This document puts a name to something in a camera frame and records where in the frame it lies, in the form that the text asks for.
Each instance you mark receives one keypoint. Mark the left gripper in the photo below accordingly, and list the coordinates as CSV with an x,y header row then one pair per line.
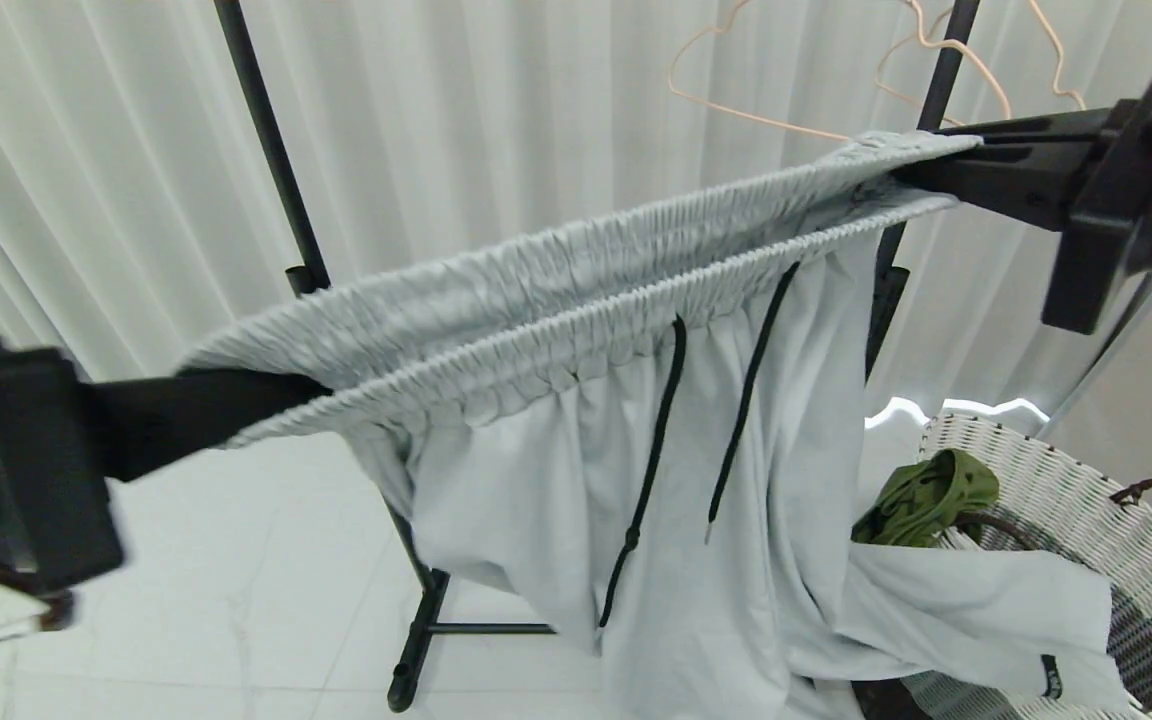
x,y
36,470

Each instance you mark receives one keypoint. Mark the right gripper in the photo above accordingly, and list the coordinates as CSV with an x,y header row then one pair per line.
x,y
1136,180

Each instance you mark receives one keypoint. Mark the pink clothes hanger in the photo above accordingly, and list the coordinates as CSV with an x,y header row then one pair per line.
x,y
921,104
736,111

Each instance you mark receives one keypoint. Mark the pale grey shorts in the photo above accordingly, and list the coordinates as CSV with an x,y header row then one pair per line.
x,y
536,480

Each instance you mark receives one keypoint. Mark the white laundry basket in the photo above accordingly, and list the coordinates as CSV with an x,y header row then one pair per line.
x,y
1066,480

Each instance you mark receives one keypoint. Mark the black clothes rack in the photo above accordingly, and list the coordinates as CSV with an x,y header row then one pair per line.
x,y
268,150

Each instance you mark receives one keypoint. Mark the green garment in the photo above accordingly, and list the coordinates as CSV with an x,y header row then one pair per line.
x,y
926,495

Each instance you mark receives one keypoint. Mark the white curtain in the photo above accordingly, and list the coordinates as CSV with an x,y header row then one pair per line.
x,y
486,120

